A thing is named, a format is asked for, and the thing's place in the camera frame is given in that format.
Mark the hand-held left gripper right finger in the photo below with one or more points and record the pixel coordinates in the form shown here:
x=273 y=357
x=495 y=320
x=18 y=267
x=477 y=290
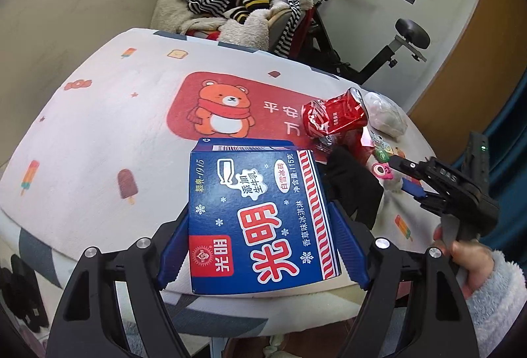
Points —
x=348 y=246

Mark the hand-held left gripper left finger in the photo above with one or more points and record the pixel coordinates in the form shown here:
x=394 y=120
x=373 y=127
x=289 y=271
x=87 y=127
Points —
x=175 y=246

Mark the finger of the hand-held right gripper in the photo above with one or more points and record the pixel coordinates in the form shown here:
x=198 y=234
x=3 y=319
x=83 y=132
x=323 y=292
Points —
x=420 y=193
x=411 y=166

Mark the green plush toy packet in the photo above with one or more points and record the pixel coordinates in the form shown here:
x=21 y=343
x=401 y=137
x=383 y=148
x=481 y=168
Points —
x=382 y=155

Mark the blue ice cream box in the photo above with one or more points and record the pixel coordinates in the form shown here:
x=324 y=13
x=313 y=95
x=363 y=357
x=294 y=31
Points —
x=255 y=218

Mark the person's right forearm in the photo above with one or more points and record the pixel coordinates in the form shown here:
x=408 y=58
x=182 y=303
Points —
x=502 y=300

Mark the person's right hand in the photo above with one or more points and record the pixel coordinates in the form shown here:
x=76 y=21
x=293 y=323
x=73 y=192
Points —
x=473 y=263

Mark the pink plush toy packet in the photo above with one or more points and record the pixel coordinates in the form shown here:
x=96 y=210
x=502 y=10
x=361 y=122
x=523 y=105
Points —
x=378 y=171

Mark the blue curtain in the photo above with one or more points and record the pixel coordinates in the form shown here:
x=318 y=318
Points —
x=510 y=160

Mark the crumpled white plastic bag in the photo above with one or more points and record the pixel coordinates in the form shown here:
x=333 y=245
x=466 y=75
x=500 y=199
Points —
x=385 y=115

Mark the black cloth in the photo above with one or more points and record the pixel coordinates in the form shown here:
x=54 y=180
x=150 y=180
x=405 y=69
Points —
x=350 y=181

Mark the crushed red soda can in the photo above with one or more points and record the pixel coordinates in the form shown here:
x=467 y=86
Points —
x=329 y=115

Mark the black exercise bike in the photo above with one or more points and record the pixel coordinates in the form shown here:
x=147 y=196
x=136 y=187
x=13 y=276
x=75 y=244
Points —
x=362 y=53

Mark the printed white table cloth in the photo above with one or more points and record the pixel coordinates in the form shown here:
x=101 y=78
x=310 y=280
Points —
x=123 y=127

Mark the black object on floor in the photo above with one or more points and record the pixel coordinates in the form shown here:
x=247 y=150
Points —
x=22 y=292

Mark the beige fleece garment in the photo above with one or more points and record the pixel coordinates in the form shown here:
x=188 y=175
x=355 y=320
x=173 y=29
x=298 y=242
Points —
x=247 y=28

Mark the wooden wall panel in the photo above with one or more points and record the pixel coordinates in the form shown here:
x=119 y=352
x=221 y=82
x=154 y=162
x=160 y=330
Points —
x=486 y=45

